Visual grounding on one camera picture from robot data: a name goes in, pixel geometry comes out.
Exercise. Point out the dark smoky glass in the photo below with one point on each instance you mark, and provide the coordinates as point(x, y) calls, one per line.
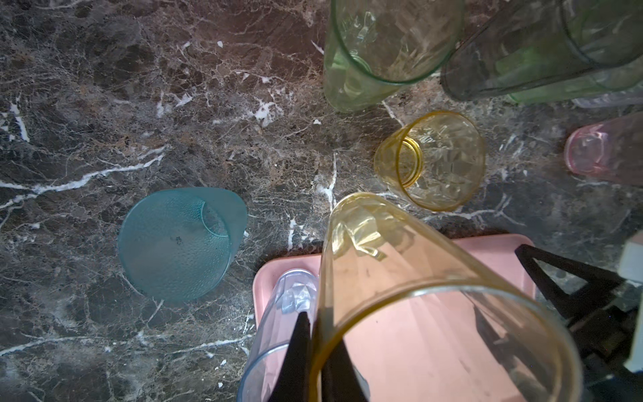
point(527, 44)

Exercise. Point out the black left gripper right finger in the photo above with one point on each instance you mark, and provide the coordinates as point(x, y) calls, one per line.
point(341, 380)

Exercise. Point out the pink tray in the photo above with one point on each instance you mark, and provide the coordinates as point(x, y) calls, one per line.
point(420, 349)

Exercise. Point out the green glass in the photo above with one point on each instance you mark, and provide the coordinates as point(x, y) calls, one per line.
point(596, 83)
point(375, 48)

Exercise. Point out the clear blue tall glass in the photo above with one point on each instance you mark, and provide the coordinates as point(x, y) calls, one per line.
point(295, 292)

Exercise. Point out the frosted teal glass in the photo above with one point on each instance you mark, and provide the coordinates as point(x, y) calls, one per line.
point(177, 244)

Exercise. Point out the short yellow glass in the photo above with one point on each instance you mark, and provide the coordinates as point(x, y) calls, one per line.
point(436, 162)

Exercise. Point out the pink clear glass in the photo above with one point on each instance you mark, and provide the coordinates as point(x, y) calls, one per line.
point(610, 151)

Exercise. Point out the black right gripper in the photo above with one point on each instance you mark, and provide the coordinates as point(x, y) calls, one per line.
point(602, 332)

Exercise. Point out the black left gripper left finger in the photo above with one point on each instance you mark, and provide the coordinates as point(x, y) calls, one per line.
point(293, 382)

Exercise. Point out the tall yellow glass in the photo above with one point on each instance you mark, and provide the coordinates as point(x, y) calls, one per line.
point(376, 255)

